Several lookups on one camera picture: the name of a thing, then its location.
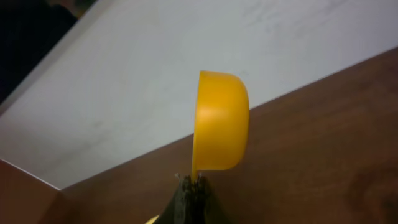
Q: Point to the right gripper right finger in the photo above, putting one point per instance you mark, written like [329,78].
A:
[207,208]

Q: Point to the yellow measuring scoop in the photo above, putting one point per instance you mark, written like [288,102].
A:
[221,122]

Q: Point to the brown cardboard side panel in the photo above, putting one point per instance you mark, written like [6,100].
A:
[25,199]

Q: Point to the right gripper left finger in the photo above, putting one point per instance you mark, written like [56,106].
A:
[179,209]

